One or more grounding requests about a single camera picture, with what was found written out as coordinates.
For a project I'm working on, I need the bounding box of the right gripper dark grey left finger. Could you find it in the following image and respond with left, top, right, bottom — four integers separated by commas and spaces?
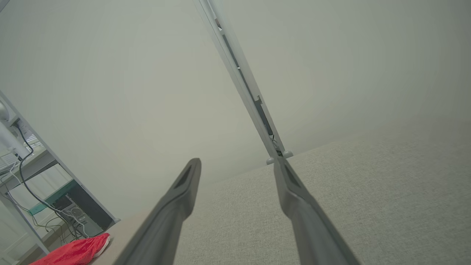
113, 158, 202, 265

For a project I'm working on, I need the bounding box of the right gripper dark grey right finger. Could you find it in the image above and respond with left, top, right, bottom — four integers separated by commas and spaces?
274, 158, 362, 265

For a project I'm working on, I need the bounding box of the red shirt with white hem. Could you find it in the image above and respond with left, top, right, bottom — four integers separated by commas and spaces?
29, 233, 111, 265

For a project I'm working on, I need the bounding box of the green shelf board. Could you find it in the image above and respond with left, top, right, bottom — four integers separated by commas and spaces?
29, 179, 78, 216

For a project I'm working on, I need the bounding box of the white monitor stand pole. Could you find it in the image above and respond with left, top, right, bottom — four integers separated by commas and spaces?
0, 121, 31, 159

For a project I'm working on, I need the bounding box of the thick black cable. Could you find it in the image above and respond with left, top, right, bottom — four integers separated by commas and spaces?
12, 124, 79, 240

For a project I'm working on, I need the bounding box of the grey metal partition joint post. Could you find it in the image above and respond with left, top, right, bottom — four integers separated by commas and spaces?
193, 0, 294, 165

